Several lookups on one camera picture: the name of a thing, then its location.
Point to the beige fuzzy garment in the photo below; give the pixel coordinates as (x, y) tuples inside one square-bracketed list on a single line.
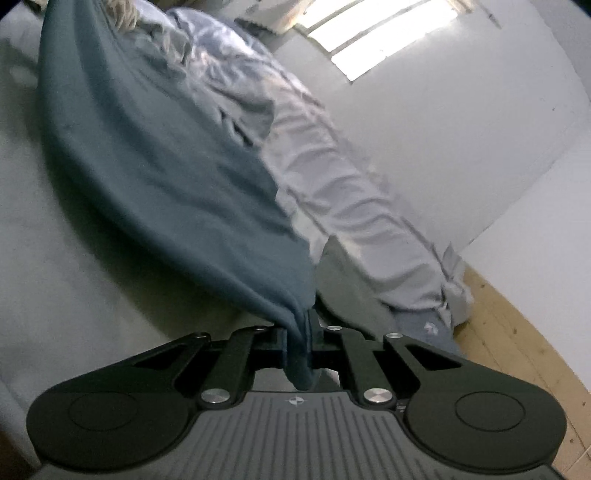
[(122, 11)]

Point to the dark grey garment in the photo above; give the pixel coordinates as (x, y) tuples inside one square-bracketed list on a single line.
[(346, 286)]

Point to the barred window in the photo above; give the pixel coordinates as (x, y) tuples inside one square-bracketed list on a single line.
[(369, 41)]

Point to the teal blue garment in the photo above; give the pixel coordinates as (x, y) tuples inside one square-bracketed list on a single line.
[(161, 161)]

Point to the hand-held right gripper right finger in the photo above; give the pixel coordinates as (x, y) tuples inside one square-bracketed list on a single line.
[(318, 344)]

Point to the wooden bed frame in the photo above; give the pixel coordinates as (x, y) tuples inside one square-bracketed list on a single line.
[(508, 332)]

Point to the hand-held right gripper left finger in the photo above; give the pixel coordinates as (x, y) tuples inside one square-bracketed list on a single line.
[(276, 346)]

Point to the blue cloth with white logo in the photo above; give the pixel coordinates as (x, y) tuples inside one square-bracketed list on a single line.
[(425, 339)]

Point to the light blue duvet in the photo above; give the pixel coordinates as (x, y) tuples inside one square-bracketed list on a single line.
[(323, 161)]

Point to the pale bed sheet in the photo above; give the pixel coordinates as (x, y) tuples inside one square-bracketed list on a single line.
[(69, 277)]

